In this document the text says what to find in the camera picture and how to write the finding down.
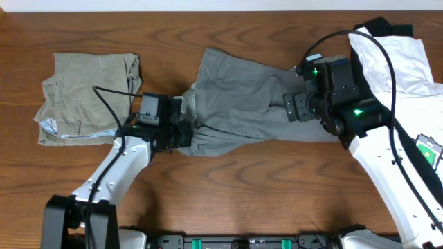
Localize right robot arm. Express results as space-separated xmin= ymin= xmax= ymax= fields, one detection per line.
xmin=283 ymin=55 xmax=442 ymax=248

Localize folded khaki shorts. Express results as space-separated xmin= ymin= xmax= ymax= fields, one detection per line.
xmin=34 ymin=53 xmax=142 ymax=146

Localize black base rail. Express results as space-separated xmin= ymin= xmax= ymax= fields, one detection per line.
xmin=117 ymin=226 xmax=342 ymax=249

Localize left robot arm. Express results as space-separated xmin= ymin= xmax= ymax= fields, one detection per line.
xmin=41 ymin=121 xmax=192 ymax=248

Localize black garment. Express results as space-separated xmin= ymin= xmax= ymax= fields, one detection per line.
xmin=351 ymin=17 xmax=442 ymax=200

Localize grey shorts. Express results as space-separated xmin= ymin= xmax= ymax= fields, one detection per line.
xmin=179 ymin=48 xmax=338 ymax=157

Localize white t-shirt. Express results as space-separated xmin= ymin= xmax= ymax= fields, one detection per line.
xmin=348 ymin=34 xmax=442 ymax=144

